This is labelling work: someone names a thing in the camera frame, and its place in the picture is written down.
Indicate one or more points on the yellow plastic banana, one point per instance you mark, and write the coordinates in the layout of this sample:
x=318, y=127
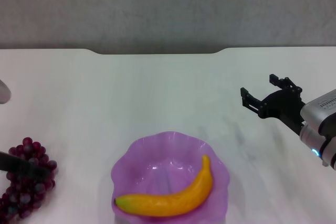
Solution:
x=173, y=203

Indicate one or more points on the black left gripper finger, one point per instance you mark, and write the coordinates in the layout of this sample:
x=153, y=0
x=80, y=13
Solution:
x=23, y=167

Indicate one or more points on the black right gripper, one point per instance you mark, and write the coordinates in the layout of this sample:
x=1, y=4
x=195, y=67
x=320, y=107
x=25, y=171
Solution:
x=283, y=106

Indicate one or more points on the dark red grape bunch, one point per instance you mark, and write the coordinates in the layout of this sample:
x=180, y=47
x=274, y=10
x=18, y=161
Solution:
x=29, y=195

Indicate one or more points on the purple scalloped plastic plate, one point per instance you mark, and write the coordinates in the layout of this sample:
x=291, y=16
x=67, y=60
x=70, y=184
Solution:
x=157, y=166

